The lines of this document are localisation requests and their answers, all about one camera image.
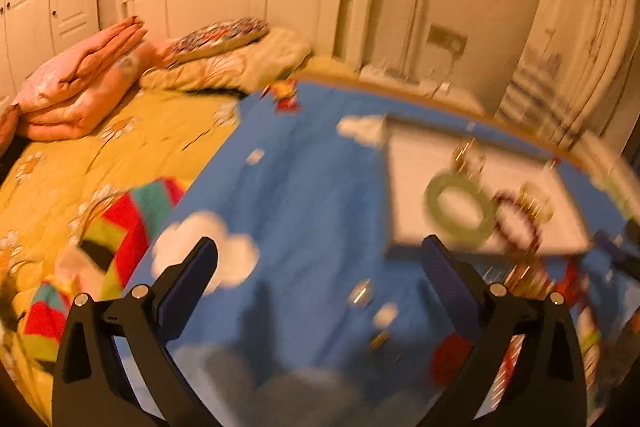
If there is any white wardrobe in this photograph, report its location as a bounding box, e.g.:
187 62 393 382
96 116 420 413
0 0 106 98

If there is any green jade bangle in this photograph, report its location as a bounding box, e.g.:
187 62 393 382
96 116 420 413
425 172 498 248

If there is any striped printed curtain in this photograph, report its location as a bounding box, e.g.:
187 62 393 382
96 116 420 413
495 0 640 152

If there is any dark red bead bracelet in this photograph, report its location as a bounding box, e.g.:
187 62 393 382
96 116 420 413
492 191 546 254

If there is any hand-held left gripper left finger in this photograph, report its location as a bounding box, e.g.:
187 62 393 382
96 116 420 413
51 236 219 427

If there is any patterned round cushion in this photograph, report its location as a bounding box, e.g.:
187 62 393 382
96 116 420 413
167 18 271 64

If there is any small gold jewelry piece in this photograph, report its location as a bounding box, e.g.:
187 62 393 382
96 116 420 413
367 332 397 354

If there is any white wall conduit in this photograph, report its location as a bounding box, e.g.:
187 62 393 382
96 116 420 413
411 0 424 78

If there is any white charger cable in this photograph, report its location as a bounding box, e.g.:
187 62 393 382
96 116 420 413
439 49 460 94

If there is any cream floral pillow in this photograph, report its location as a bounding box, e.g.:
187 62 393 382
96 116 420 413
140 28 313 92

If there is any yellow floral bedsheet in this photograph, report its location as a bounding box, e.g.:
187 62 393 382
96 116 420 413
0 57 361 413

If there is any yellow bead bracelet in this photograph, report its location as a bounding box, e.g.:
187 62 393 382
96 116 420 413
520 183 554 221

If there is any wall socket panel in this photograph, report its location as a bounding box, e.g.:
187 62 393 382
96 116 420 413
427 24 468 51

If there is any grey jewelry box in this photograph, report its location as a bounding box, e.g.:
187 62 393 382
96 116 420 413
382 114 596 258

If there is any colourful geometric cloth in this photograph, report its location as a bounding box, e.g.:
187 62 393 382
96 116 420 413
20 177 188 363

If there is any folded pink quilt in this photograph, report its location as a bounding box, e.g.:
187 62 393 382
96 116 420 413
0 17 173 152

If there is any large pearl bead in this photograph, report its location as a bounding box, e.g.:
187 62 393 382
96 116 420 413
350 279 376 309

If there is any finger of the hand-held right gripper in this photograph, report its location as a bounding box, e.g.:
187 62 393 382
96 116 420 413
592 229 640 280

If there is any blue cartoon tablecloth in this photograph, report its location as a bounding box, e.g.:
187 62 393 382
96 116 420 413
115 79 640 427

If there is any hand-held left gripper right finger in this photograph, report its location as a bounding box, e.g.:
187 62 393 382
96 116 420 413
421 234 587 427

